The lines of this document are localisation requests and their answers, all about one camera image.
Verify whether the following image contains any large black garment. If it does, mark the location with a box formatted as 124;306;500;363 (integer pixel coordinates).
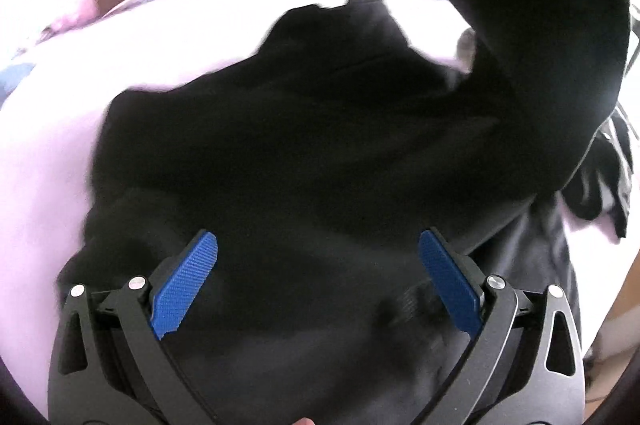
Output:
49;0;630;424

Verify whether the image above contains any dark blue black garment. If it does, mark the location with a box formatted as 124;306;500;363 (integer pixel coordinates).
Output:
562;105;636;239

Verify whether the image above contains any grey beige garment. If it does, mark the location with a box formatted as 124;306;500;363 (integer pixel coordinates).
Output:
454;27;477;74

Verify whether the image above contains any purple fluffy bed blanket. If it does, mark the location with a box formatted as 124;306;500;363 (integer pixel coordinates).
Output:
0;0;640;406

